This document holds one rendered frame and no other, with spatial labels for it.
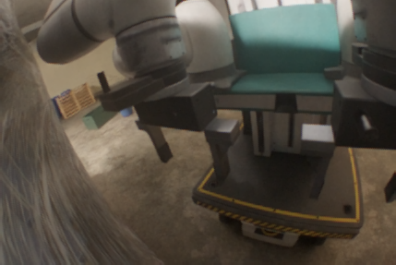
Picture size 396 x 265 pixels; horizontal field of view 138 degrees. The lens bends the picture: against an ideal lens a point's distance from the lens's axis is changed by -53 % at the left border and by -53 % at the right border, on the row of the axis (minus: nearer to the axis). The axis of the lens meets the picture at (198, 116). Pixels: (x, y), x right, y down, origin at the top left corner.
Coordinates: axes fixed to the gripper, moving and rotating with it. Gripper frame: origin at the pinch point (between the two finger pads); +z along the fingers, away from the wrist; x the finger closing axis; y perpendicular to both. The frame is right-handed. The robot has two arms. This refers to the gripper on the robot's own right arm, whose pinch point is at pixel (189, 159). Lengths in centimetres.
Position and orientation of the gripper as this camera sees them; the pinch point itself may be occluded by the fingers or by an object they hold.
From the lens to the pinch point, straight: 30.3
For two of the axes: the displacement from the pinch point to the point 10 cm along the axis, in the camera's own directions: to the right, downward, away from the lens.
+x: -8.1, -0.5, 5.8
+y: 5.3, -4.8, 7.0
